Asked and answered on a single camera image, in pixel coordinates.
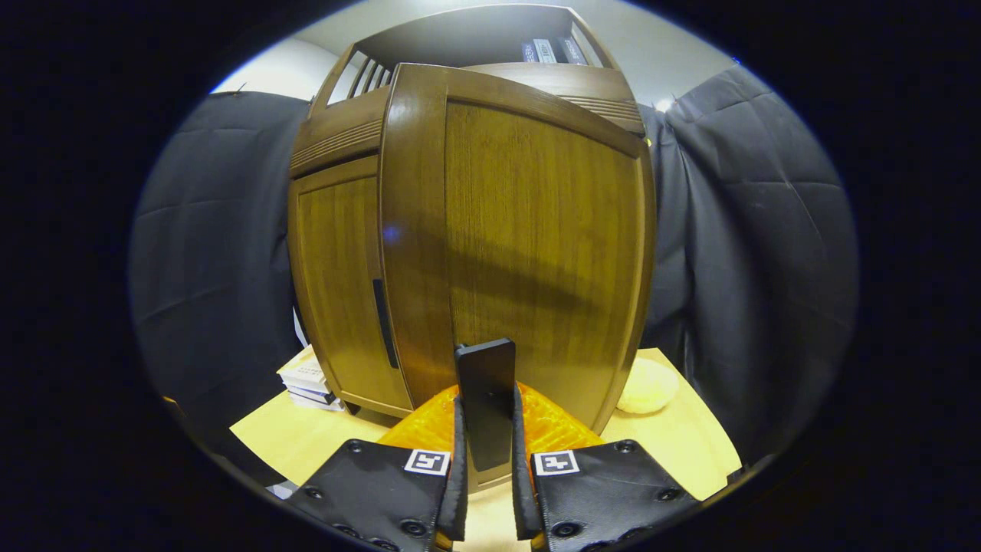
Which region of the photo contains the black backdrop cloth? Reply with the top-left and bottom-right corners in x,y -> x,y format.
130,65 -> 859,468

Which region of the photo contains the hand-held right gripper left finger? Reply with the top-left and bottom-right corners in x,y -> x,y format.
294,383 -> 470,552

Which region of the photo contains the wooden double-door shoe cabinet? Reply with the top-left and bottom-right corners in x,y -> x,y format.
290,4 -> 652,430

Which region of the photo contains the pale yellow round object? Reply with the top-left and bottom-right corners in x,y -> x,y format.
617,358 -> 680,415

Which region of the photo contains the wooden shoe cabinet door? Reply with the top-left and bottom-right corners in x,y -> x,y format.
381,63 -> 658,491
290,157 -> 415,420

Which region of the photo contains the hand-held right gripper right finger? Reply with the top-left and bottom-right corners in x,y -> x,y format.
509,382 -> 700,552

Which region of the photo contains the stack of books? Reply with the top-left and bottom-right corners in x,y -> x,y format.
277,345 -> 346,412

